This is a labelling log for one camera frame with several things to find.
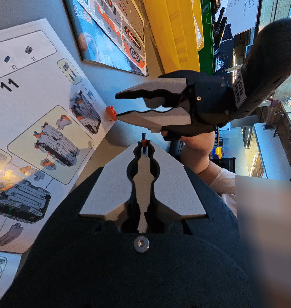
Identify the grey wall vent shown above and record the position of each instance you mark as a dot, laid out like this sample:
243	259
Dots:
268	126

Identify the open white instruction booklet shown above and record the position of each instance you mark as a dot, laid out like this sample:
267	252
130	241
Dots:
39	96

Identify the yellow plastic bin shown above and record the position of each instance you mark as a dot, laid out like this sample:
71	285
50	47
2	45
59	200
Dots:
174	36

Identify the green plastic bin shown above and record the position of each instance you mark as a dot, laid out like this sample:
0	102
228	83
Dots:
206	48

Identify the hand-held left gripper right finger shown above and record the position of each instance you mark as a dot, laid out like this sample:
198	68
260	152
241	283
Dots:
176	192

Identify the whiteboard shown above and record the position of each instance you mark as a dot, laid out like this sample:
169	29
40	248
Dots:
241	16

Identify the blue cover booklet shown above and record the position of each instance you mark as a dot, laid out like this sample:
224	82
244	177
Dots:
95	45

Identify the blue toy axle pin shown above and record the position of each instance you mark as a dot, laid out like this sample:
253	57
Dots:
143	137

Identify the person's right forearm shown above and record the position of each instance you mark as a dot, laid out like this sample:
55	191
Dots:
198	154

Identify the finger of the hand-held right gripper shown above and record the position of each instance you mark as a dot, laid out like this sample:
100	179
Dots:
164	118
160	85

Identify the small yellow storage bin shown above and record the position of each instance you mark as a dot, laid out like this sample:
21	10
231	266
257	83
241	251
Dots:
217	152

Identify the orange grey sticker sheet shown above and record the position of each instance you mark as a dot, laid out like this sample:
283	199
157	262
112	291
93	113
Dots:
126	36

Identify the orange toy connector piece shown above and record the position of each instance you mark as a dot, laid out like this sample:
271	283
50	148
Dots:
111	112

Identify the grey desk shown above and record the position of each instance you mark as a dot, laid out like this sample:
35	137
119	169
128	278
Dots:
20	9

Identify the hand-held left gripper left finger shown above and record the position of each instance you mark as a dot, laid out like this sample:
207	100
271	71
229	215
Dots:
107	192

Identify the person's pale shirt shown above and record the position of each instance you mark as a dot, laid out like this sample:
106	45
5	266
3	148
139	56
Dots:
225	185

